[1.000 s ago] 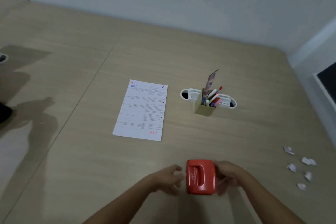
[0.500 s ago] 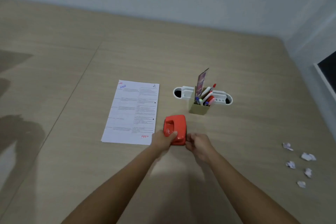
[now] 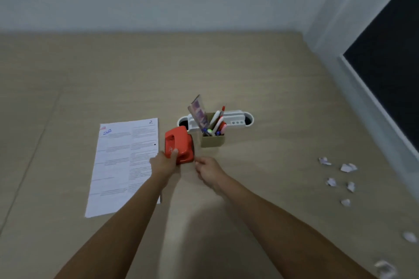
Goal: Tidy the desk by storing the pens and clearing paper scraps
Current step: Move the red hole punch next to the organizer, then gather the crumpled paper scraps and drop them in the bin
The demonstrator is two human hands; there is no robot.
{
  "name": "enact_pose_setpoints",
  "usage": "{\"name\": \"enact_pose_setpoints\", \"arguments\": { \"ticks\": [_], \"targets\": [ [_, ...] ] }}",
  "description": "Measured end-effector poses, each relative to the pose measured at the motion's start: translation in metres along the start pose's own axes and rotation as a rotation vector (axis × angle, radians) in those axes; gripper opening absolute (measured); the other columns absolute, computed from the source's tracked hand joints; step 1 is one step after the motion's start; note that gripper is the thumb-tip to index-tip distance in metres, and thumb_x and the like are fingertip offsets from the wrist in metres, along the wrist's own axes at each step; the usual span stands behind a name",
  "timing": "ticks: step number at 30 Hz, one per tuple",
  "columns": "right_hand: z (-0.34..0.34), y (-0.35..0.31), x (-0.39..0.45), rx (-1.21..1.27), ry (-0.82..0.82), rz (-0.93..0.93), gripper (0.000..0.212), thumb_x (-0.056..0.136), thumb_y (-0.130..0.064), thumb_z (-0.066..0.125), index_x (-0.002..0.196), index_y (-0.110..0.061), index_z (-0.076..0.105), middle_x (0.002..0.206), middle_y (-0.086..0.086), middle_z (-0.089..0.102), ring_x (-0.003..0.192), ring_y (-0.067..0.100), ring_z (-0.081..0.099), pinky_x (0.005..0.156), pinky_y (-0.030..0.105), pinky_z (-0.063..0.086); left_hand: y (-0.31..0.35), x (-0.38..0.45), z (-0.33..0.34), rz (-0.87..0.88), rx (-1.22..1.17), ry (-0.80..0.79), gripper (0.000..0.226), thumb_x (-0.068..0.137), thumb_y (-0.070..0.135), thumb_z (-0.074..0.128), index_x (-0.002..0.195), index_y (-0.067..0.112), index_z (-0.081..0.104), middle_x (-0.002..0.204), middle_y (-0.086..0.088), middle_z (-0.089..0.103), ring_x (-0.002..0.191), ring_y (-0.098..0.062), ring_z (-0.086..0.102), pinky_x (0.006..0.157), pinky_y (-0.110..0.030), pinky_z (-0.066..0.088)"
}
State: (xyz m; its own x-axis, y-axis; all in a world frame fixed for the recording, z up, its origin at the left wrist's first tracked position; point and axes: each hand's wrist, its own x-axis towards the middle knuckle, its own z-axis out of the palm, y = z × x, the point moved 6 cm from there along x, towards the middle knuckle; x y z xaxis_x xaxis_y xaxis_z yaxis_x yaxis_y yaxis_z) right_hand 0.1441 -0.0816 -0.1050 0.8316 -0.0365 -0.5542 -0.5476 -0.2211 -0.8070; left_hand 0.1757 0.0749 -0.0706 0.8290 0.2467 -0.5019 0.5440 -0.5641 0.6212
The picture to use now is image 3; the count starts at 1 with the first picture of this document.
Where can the person's right hand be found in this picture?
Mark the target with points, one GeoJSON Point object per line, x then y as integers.
{"type": "Point", "coordinates": [209, 171]}

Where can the person's left hand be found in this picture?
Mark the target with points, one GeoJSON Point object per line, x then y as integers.
{"type": "Point", "coordinates": [162, 166]}

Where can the person's left thumb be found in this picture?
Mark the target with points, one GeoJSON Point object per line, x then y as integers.
{"type": "Point", "coordinates": [174, 154]}

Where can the person's right fingers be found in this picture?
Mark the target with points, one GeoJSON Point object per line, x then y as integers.
{"type": "Point", "coordinates": [199, 165]}

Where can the red hole punch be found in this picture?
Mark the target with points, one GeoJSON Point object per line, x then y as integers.
{"type": "Point", "coordinates": [178, 145]}

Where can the person's right forearm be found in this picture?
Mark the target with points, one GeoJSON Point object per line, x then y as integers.
{"type": "Point", "coordinates": [281, 233]}

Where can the person's left forearm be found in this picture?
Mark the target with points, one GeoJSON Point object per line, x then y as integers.
{"type": "Point", "coordinates": [114, 233]}

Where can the beige pen holder box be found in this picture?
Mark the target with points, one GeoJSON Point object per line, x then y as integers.
{"type": "Point", "coordinates": [212, 136]}

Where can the red marker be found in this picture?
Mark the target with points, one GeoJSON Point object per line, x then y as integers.
{"type": "Point", "coordinates": [222, 127]}

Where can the white pen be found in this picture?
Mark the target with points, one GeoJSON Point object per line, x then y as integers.
{"type": "Point", "coordinates": [214, 120]}

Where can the clear plastic ruler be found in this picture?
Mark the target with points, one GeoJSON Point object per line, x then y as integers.
{"type": "Point", "coordinates": [198, 112]}

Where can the printed white paper sheet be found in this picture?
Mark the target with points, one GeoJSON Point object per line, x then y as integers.
{"type": "Point", "coordinates": [122, 164]}

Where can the red pen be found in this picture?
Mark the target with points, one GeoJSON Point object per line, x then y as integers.
{"type": "Point", "coordinates": [221, 115]}

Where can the pile of crumpled paper scraps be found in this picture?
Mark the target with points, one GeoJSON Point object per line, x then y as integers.
{"type": "Point", "coordinates": [348, 187]}

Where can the dark window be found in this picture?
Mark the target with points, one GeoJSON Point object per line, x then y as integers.
{"type": "Point", "coordinates": [389, 59]}

